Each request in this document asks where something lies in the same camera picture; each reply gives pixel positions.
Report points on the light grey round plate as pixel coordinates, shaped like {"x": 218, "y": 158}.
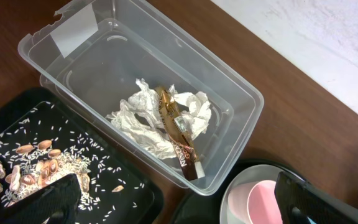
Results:
{"x": 250, "y": 196}

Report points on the black rectangular food tray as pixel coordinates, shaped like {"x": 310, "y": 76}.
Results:
{"x": 28, "y": 99}

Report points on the white paper napkin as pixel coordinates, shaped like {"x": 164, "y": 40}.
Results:
{"x": 140, "y": 120}

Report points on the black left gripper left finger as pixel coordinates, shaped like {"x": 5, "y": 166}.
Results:
{"x": 55, "y": 203}

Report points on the pink plastic cup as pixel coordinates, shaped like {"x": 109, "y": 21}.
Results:
{"x": 255, "y": 203}

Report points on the clear plastic waste bin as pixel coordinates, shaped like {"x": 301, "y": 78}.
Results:
{"x": 148, "y": 84}

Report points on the round black serving tray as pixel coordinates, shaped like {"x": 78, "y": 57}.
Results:
{"x": 195, "y": 208}

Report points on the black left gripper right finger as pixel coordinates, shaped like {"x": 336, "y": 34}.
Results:
{"x": 300, "y": 202}

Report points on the brown gold coffee sachet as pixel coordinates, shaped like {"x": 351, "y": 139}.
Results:
{"x": 177, "y": 131}

